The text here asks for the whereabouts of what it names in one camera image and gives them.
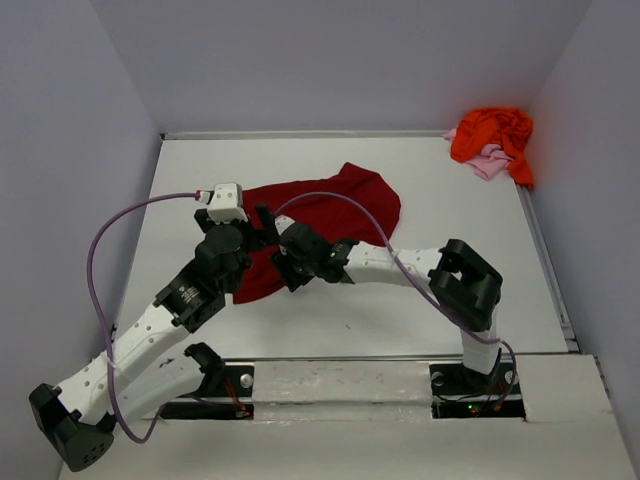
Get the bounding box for dark red t-shirt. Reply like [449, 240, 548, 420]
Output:
[232, 161, 404, 305]

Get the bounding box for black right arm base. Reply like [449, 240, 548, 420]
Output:
[429, 362, 526, 420]

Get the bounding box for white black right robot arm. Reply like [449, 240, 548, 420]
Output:
[271, 216, 503, 381]

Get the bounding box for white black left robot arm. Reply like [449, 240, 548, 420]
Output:
[29, 204, 278, 472]

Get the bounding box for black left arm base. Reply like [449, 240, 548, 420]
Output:
[161, 363, 255, 421]

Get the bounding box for pink t-shirt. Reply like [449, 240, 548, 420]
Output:
[443, 127, 514, 181]

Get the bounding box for orange t-shirt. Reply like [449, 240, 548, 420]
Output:
[455, 107, 535, 189]

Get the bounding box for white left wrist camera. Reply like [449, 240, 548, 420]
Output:
[207, 183, 249, 224]

